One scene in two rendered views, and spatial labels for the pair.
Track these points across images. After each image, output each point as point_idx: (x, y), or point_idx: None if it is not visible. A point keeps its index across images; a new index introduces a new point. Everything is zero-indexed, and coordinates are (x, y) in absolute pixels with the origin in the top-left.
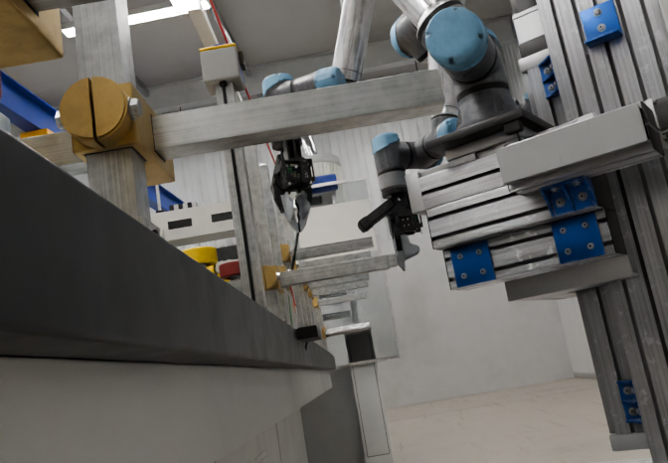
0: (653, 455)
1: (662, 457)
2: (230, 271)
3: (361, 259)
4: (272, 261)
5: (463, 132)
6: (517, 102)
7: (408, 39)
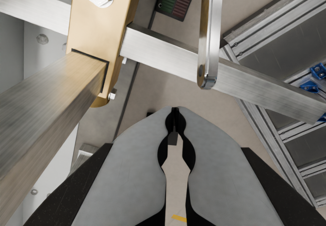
0: (325, 88)
1: (325, 91)
2: None
3: (269, 109)
4: (100, 83)
5: None
6: None
7: None
